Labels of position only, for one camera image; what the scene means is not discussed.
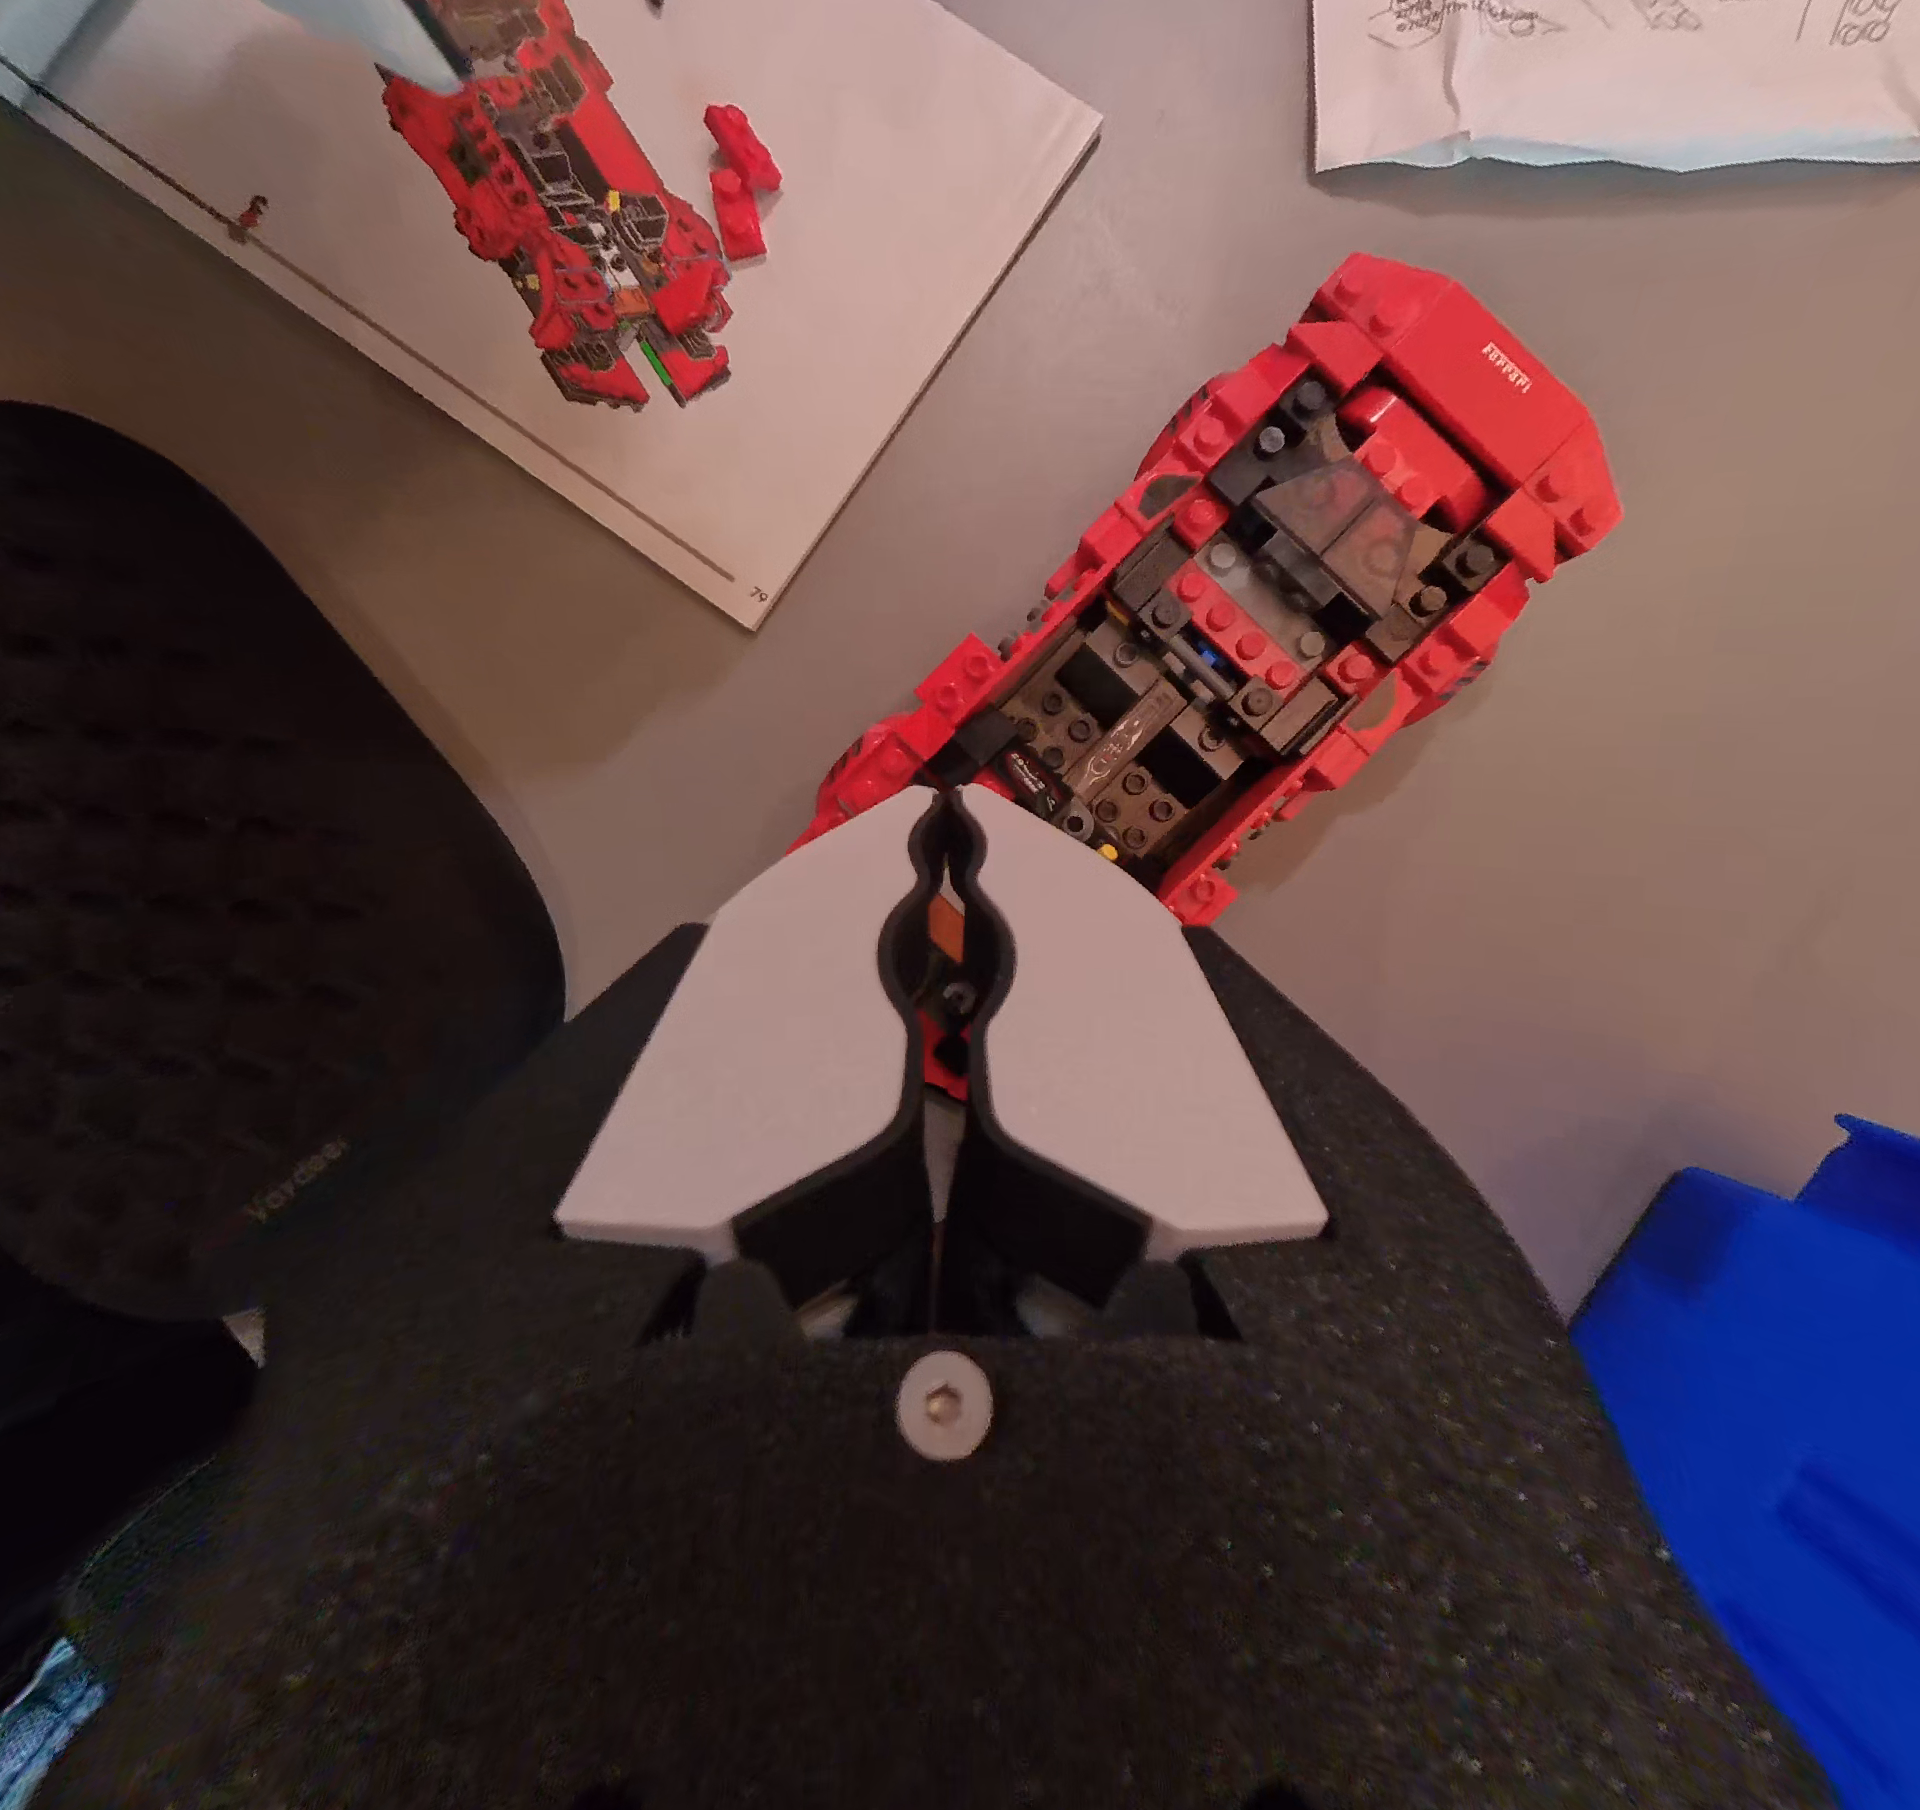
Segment white paper bag with drawings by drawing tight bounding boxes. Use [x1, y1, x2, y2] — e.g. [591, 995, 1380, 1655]
[1308, 0, 1920, 177]

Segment white building instruction booklet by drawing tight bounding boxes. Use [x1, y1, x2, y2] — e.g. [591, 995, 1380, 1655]
[0, 0, 1105, 634]

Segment blue plastic bin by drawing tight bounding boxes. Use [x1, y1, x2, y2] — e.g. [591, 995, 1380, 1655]
[1565, 1112, 1920, 1810]

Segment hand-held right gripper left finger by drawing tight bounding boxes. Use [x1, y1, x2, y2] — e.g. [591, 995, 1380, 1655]
[551, 785, 954, 1332]

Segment red brick toy car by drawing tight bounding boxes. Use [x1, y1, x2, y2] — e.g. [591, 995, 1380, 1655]
[786, 250, 1625, 1107]

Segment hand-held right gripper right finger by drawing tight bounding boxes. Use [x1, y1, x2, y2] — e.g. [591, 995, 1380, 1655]
[948, 783, 1332, 1317]

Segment black mesh office chair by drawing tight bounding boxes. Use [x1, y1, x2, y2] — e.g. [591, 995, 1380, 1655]
[0, 399, 570, 1324]

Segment light blue patterned cloth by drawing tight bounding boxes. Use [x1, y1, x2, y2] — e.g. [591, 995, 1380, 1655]
[0, 1629, 122, 1773]

